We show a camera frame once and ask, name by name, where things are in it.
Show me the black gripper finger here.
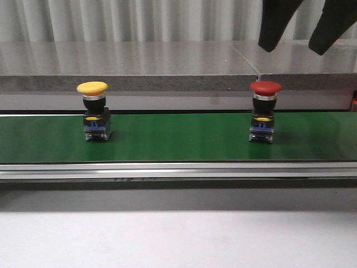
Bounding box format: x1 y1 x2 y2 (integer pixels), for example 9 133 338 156
308 0 356 55
258 0 303 52

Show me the red mushroom push button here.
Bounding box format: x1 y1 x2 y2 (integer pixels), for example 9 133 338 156
249 80 283 143

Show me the yellow mushroom push button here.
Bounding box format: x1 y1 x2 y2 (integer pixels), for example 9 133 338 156
77 81 112 141

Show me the grey stone counter slab right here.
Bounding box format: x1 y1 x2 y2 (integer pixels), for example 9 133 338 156
232 39 356 94

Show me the grey stone counter slab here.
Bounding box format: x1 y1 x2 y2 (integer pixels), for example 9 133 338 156
1 41 256 93
232 39 356 94

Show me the white cabinet front panel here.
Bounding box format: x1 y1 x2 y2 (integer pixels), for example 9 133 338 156
1 90 353 112

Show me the red object at right edge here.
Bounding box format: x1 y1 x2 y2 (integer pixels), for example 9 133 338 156
350 91 357 112

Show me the green conveyor belt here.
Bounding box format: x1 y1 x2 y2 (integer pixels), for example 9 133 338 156
1 112 356 164

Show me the white corrugated curtain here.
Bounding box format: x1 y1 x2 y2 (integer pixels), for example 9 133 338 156
0 0 357 43

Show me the aluminium conveyor side rail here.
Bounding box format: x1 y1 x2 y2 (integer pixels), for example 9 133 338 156
1 161 356 182

